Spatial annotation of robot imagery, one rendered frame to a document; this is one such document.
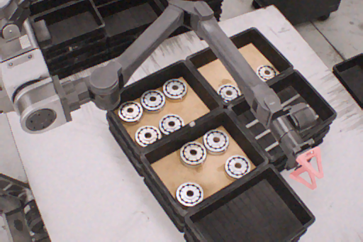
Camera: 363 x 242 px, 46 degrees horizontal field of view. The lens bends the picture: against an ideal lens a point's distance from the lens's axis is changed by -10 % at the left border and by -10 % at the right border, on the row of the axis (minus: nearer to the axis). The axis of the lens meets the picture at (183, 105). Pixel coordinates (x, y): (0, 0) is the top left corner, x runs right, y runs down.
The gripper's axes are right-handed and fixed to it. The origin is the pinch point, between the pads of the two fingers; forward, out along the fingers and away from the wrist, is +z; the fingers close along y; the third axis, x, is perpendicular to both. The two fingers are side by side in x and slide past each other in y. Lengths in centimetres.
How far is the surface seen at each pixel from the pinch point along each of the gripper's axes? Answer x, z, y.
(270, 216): -8, -13, 63
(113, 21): -5, -180, 106
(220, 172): 0, -39, 62
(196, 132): 2, -57, 56
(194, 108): -5, -71, 62
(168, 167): 17, -50, 62
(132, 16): -18, -179, 106
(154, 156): 21, -55, 57
